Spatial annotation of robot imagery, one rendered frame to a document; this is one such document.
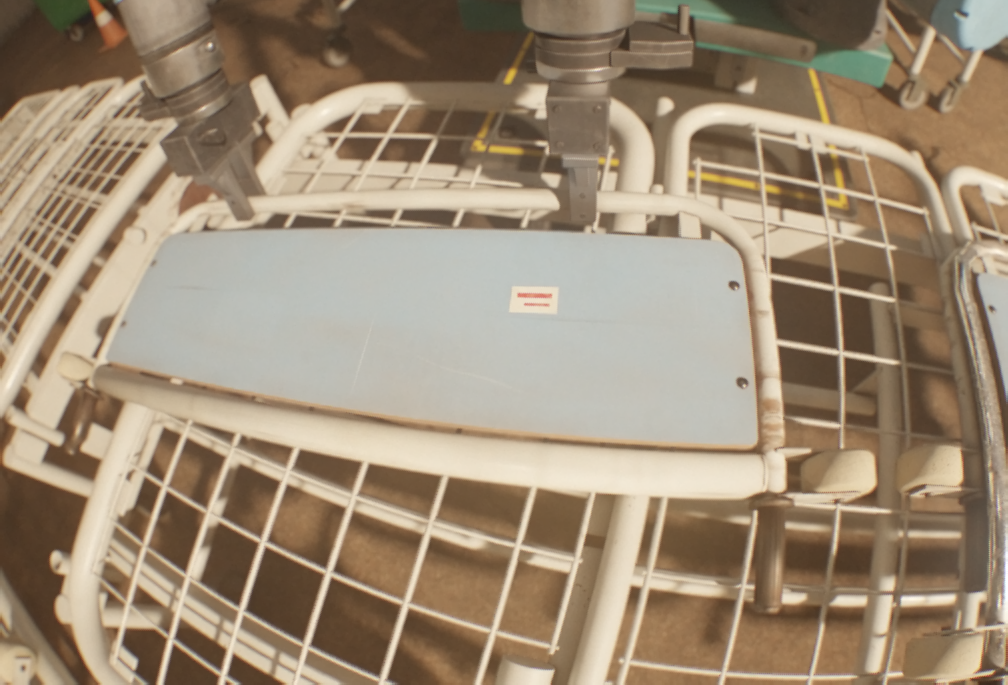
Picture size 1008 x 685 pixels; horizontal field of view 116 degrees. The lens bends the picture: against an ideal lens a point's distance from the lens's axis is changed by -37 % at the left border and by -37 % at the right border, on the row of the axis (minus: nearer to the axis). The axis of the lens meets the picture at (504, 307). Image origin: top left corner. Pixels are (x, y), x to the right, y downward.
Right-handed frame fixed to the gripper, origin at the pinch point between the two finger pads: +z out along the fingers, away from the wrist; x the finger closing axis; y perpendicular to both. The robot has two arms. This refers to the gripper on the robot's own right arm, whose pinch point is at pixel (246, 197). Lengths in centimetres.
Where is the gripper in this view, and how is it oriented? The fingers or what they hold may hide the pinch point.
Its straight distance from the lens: 66.4
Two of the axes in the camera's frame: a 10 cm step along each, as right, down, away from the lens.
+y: 9.8, 0.6, -2.0
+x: 1.7, -7.5, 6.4
